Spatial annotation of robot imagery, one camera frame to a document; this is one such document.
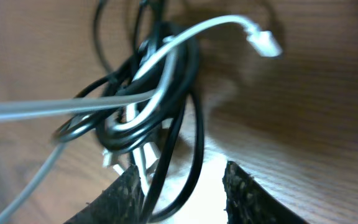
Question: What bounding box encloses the thick black USB cable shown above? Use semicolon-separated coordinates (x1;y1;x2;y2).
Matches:
52;21;205;223

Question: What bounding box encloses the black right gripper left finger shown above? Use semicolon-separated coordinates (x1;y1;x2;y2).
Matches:
65;166;144;224

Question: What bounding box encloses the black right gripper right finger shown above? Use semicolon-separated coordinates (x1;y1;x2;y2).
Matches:
223;161;306;224

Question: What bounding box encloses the white USB cable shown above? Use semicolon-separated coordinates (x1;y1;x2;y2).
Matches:
0;14;283;224

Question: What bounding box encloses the thin black micro-USB cable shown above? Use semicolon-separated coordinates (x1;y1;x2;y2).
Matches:
92;0;167;75

